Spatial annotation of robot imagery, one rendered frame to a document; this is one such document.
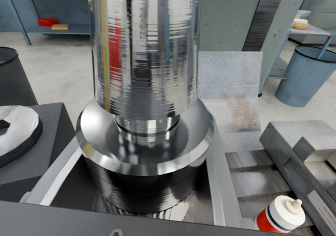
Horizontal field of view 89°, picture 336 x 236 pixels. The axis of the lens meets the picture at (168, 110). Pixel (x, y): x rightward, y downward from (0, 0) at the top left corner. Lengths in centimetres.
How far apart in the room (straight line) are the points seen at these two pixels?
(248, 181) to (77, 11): 443
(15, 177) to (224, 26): 53
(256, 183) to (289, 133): 14
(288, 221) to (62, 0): 458
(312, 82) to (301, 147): 212
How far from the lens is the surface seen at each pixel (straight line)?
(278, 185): 46
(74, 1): 453
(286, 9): 64
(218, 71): 57
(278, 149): 48
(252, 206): 41
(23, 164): 23
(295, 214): 33
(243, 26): 58
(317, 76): 250
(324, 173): 44
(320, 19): 540
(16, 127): 25
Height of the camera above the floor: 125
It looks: 39 degrees down
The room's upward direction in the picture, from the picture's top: 5 degrees clockwise
